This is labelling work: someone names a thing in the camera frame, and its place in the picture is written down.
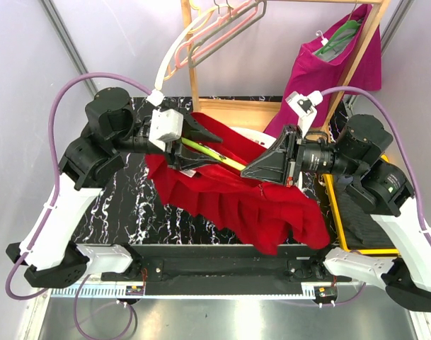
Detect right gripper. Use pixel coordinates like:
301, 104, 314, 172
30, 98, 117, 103
241, 123, 363, 186

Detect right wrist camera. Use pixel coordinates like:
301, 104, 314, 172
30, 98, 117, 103
285, 91, 323, 137

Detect folded dark clothes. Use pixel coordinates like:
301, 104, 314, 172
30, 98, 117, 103
333, 176, 394, 250

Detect pink plastic hanger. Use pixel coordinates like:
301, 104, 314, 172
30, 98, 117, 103
156, 1, 267, 88

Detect white plastic laundry basket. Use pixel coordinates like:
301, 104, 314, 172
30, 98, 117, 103
231, 127, 275, 148

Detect yellow-green hanger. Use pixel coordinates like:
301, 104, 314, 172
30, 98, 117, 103
181, 137, 246, 171

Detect cream plastic hanger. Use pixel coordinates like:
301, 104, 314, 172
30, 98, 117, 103
154, 1, 237, 91

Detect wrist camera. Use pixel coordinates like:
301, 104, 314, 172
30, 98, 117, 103
285, 91, 323, 137
148, 108, 183, 152

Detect red dress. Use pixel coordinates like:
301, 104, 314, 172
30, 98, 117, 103
144, 111, 331, 256

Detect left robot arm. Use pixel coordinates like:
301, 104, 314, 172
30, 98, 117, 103
6, 87, 220, 288

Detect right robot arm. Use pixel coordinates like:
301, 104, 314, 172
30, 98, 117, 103
241, 115, 431, 312

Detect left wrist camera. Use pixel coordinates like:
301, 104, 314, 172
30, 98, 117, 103
148, 108, 183, 152

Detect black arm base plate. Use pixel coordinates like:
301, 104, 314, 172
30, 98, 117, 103
100, 244, 352, 297

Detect yellow plastic bin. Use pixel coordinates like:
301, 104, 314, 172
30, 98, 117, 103
322, 174, 399, 256

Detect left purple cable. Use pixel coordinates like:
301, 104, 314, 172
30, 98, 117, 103
5, 72, 159, 336

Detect magenta dress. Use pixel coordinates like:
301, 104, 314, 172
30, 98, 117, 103
264, 4, 381, 137

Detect green hanger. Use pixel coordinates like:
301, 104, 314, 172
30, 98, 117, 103
314, 20, 362, 57

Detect wooden clothes rack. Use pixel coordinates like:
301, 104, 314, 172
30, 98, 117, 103
181, 1, 391, 131

